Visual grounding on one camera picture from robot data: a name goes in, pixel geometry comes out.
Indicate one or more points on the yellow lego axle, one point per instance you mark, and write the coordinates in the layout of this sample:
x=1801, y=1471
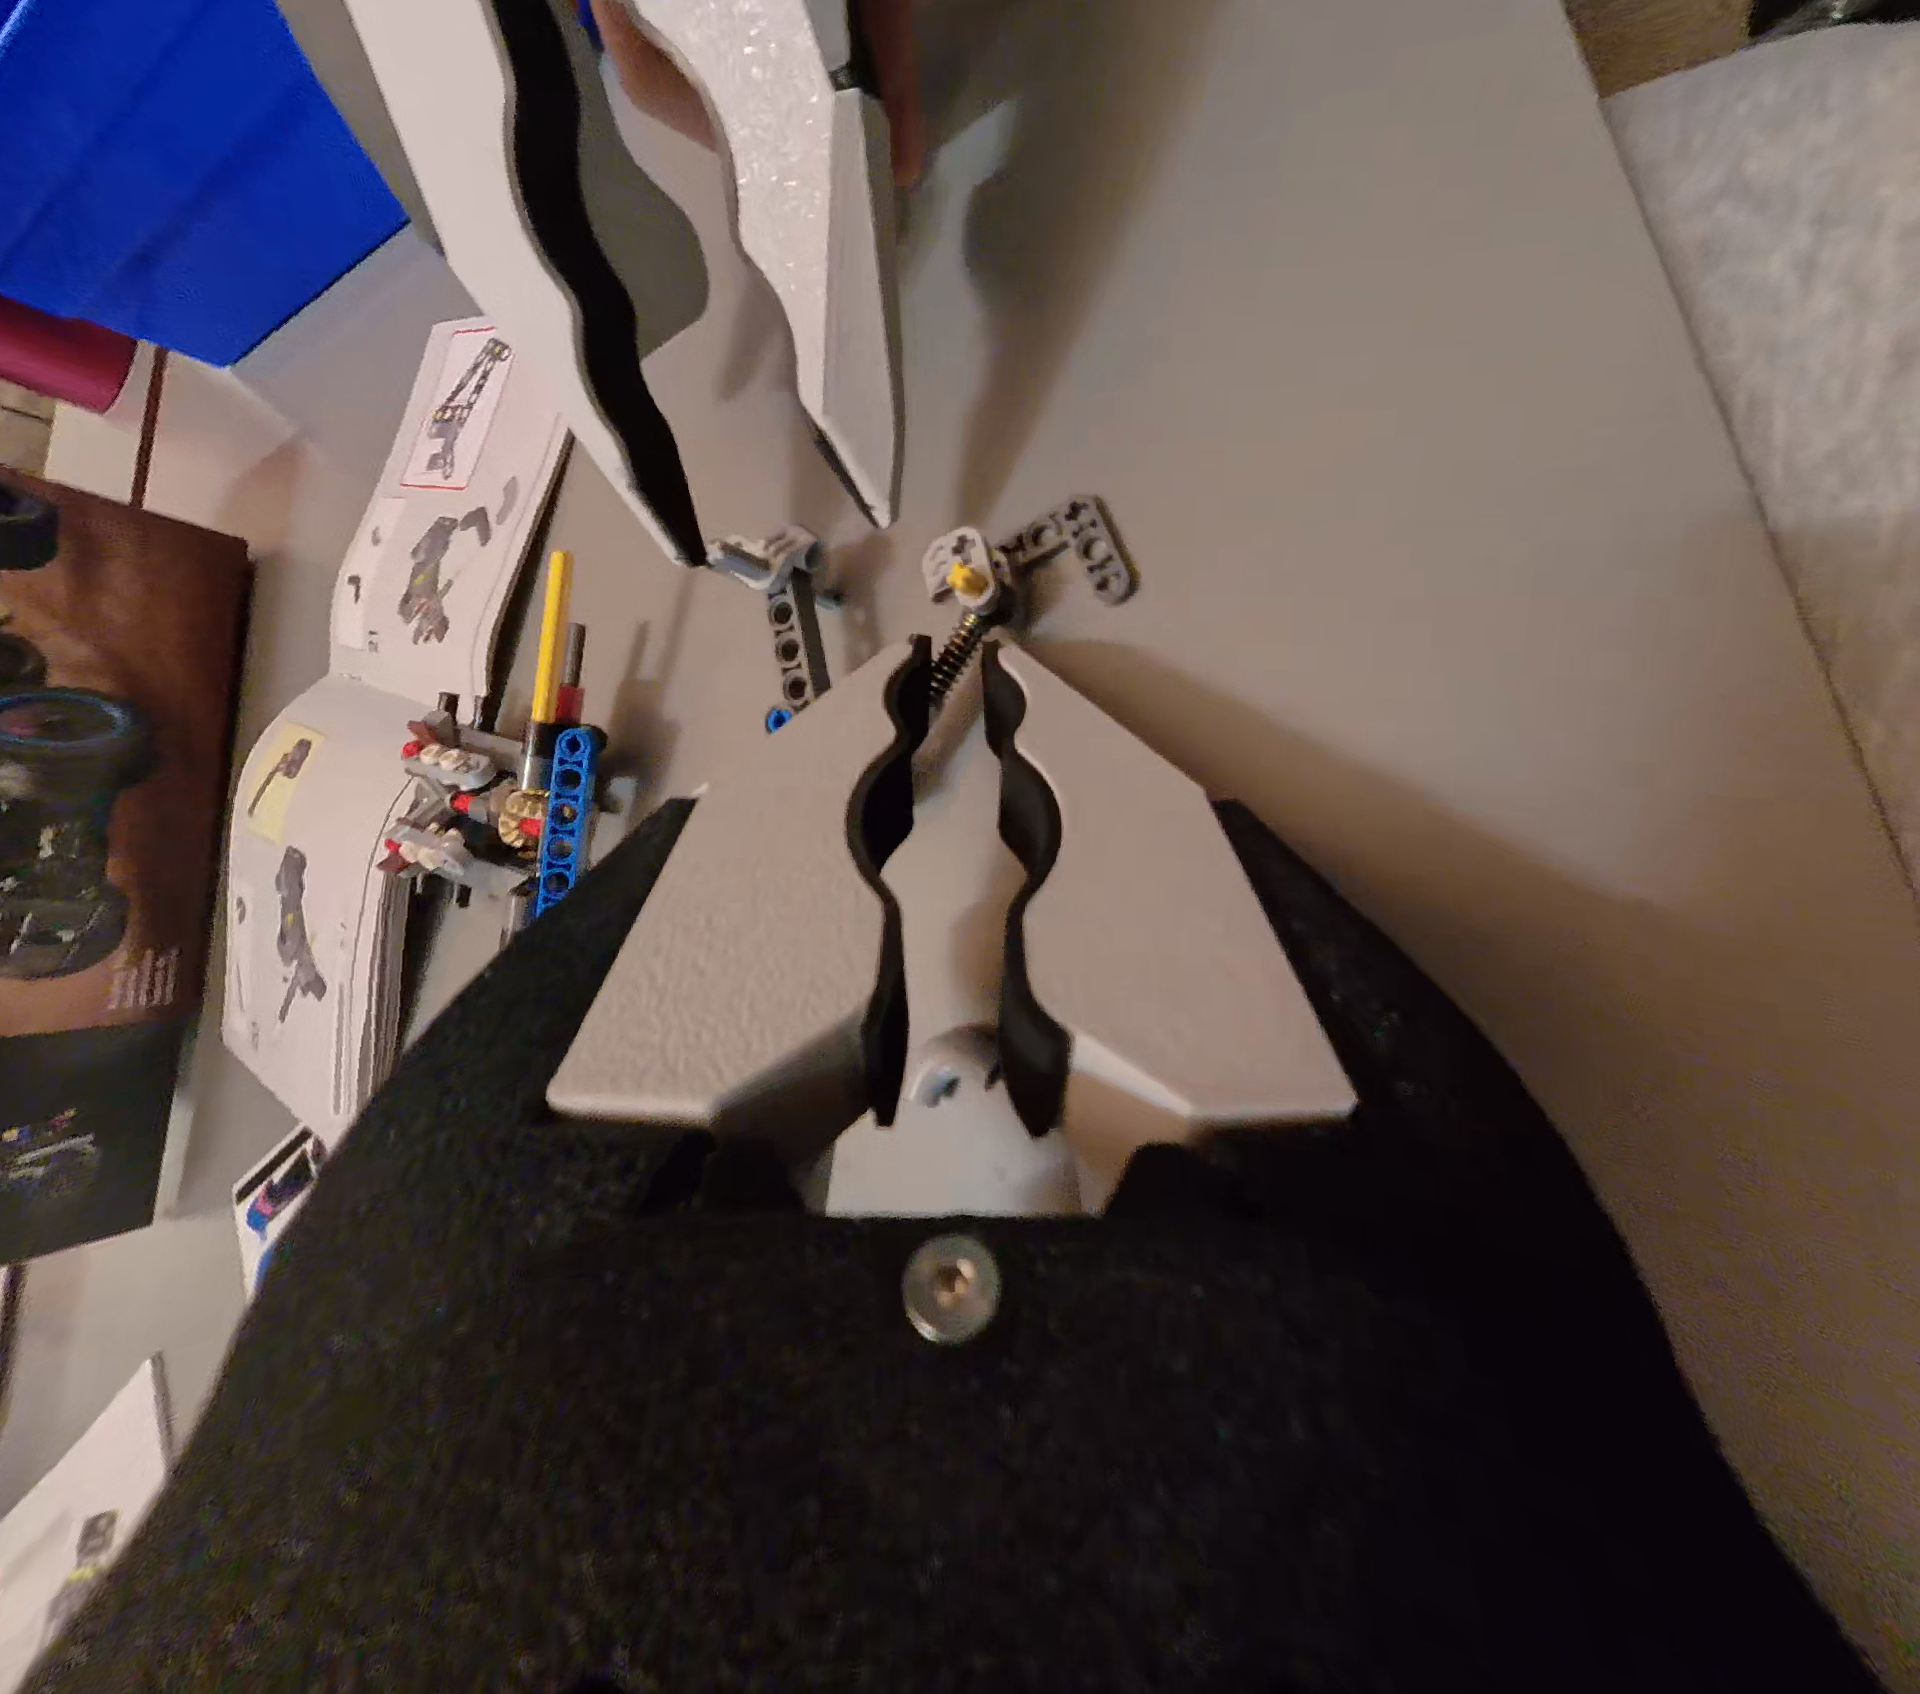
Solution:
x=553, y=629

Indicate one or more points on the open lego instruction booklet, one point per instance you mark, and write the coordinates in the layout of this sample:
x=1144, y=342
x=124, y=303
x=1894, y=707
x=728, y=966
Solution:
x=404, y=615

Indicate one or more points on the blue plastic bin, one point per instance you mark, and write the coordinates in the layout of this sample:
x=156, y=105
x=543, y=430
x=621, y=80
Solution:
x=165, y=105

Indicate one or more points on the blue and grey lego assembly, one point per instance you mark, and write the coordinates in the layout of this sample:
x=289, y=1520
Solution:
x=571, y=809

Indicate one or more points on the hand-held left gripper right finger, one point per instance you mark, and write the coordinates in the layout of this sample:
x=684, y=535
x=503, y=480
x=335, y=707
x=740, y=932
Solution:
x=1184, y=945

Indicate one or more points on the maroon cylinder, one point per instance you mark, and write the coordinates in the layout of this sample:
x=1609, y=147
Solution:
x=52, y=358

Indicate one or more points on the grey lego connector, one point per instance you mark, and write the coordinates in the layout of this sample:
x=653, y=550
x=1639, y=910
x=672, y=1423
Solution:
x=758, y=554

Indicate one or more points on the grey lego shock absorber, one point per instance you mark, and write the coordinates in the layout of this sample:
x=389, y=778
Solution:
x=957, y=554

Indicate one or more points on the grey angled technic beam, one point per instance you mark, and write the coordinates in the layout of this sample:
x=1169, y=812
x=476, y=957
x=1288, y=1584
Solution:
x=1102, y=554

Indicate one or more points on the lego sticker sheet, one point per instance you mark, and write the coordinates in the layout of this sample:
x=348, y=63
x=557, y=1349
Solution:
x=278, y=1193

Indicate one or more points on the lego set box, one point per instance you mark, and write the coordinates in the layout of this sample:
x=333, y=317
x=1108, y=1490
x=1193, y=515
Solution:
x=104, y=854

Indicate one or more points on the grey upholstered seat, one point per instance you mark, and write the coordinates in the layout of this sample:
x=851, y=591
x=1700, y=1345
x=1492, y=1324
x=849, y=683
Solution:
x=1784, y=298

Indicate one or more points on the person's right hand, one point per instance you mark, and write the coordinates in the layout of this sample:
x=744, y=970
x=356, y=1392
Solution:
x=892, y=28

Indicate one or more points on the white printed paper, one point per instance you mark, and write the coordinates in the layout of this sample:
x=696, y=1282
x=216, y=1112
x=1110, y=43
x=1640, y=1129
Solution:
x=83, y=1469

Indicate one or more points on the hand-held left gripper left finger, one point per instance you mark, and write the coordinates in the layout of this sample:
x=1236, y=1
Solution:
x=705, y=959

